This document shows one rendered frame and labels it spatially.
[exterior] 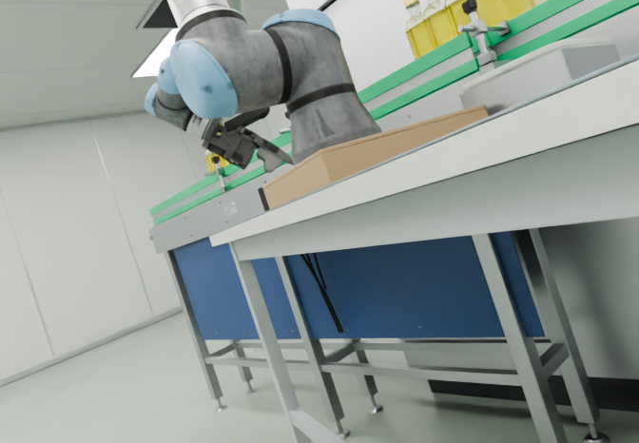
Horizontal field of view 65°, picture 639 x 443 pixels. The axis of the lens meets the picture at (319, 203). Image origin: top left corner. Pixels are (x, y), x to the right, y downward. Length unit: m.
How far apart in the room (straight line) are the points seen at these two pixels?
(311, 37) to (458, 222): 0.40
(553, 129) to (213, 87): 0.49
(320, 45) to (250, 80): 0.13
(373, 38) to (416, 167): 1.16
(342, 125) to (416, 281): 0.62
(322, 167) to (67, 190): 6.20
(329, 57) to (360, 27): 0.85
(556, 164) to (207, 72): 0.48
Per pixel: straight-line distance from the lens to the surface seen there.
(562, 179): 0.42
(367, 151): 0.68
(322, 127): 0.77
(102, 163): 6.97
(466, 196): 0.50
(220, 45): 0.75
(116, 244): 6.79
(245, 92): 0.75
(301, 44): 0.79
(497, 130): 0.39
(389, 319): 1.39
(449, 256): 1.20
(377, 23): 1.60
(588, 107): 0.34
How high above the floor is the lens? 0.73
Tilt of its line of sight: level
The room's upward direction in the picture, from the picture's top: 18 degrees counter-clockwise
